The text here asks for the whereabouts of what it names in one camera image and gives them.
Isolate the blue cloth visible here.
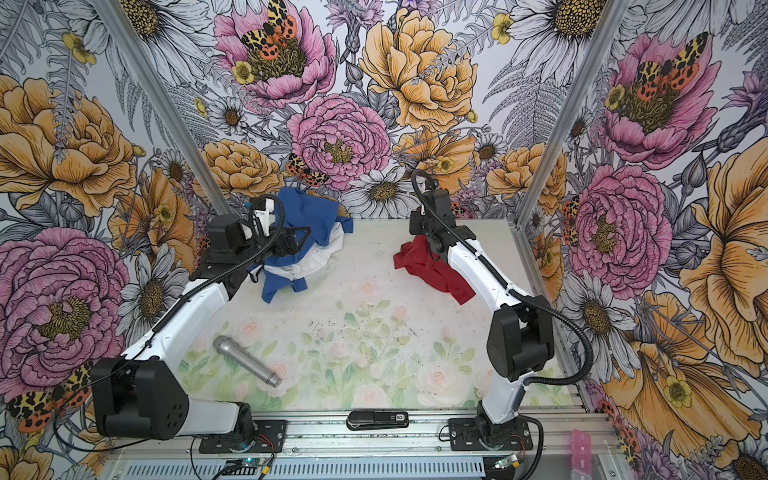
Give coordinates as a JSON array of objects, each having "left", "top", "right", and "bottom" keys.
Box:
[{"left": 261, "top": 187, "right": 354, "bottom": 303}]

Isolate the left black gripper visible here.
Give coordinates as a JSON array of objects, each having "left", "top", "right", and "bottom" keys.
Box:
[{"left": 236, "top": 225, "right": 312, "bottom": 266}]

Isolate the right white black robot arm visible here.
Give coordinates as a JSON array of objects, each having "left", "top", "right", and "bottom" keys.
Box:
[{"left": 409, "top": 170, "right": 595, "bottom": 450}]

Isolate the black device on rail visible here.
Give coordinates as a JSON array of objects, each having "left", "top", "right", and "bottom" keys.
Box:
[{"left": 346, "top": 409, "right": 410, "bottom": 431}]

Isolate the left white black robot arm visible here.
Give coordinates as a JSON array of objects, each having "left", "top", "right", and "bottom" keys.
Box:
[{"left": 91, "top": 194, "right": 311, "bottom": 444}]

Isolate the green circuit board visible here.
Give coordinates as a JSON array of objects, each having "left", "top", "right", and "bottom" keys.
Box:
[
  {"left": 229, "top": 457, "right": 273, "bottom": 477},
  {"left": 494, "top": 454, "right": 521, "bottom": 470}
]

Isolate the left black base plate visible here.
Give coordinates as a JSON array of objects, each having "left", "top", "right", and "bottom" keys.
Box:
[{"left": 198, "top": 420, "right": 288, "bottom": 454}]

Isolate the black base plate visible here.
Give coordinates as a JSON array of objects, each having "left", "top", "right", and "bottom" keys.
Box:
[
  {"left": 198, "top": 420, "right": 288, "bottom": 454},
  {"left": 448, "top": 417, "right": 533, "bottom": 452}
]

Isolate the red cloth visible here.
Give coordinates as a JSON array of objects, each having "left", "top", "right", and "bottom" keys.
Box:
[{"left": 393, "top": 235, "right": 476, "bottom": 305}]

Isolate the right green circuit board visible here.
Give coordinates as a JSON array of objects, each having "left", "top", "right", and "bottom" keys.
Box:
[{"left": 494, "top": 454, "right": 521, "bottom": 470}]

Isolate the white slotted cable duct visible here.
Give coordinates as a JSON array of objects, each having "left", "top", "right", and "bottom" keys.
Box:
[{"left": 111, "top": 456, "right": 486, "bottom": 479}]

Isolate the pink plastic piece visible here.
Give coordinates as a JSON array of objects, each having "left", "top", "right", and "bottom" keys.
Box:
[{"left": 570, "top": 429, "right": 593, "bottom": 480}]

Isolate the silver metal cylinder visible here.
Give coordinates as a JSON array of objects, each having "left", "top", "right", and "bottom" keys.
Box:
[{"left": 212, "top": 335, "right": 282, "bottom": 388}]

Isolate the white cloth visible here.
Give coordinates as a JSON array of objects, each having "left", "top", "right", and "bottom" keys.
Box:
[{"left": 265, "top": 222, "right": 344, "bottom": 281}]

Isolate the left green circuit board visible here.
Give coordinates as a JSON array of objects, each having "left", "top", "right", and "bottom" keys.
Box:
[{"left": 229, "top": 457, "right": 273, "bottom": 477}]

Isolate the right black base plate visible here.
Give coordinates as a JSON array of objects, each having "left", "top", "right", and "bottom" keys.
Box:
[{"left": 448, "top": 417, "right": 533, "bottom": 452}]

